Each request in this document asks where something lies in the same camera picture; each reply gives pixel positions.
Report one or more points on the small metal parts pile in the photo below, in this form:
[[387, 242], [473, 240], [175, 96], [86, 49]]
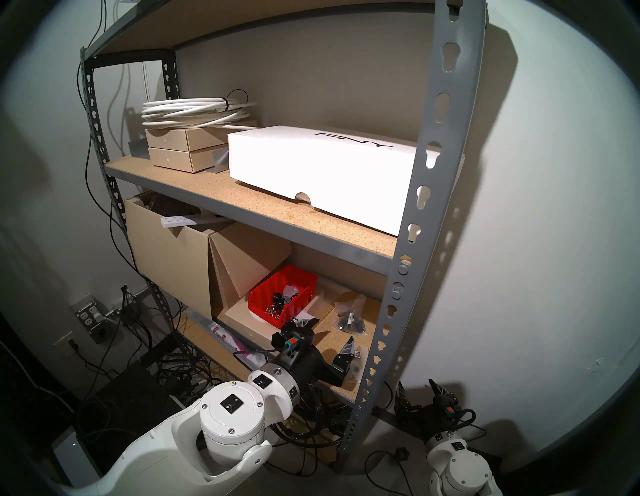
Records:
[[275, 306]]

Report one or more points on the clear bag of black screws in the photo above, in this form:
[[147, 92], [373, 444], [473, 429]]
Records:
[[350, 322]]

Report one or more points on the large white PNY box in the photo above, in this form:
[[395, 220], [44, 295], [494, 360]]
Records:
[[320, 170]]

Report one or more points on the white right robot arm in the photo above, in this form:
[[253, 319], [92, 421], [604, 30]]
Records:
[[460, 467]]

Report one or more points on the black star knob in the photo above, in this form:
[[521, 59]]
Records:
[[401, 453]]

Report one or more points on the flat cardboard box open lid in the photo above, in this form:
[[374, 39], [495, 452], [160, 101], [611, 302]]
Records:
[[245, 255]]

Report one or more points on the grey metal rack shelf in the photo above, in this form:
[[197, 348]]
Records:
[[440, 150]]

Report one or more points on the white wall plate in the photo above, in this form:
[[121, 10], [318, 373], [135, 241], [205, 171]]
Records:
[[65, 344]]

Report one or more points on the black box on floor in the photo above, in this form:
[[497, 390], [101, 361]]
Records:
[[135, 395]]

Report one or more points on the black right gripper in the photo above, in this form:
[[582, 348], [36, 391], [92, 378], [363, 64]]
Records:
[[435, 422]]

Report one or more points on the white device on floor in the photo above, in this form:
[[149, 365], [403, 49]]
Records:
[[75, 460]]

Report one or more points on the red plastic bin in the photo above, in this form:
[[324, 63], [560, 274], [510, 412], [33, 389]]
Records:
[[300, 302]]

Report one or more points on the large open cardboard box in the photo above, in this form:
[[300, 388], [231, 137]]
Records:
[[170, 265]]

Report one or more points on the blue white barcode card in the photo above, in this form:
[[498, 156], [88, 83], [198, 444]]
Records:
[[307, 316]]

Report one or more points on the grey wall power outlet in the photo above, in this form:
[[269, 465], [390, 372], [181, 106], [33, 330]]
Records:
[[92, 320]]

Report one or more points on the white power strip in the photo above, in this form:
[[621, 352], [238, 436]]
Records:
[[177, 220]]

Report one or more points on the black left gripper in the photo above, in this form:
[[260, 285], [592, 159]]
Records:
[[305, 360]]

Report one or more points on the clear bag with QR label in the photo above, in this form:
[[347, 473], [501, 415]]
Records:
[[361, 362]]

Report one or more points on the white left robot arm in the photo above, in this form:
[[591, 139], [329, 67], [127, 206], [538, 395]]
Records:
[[230, 415]]

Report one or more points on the pink white packaged tube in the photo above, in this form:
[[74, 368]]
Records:
[[230, 342]]

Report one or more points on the small flat cardboard box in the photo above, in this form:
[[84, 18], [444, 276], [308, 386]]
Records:
[[180, 161], [180, 140]]

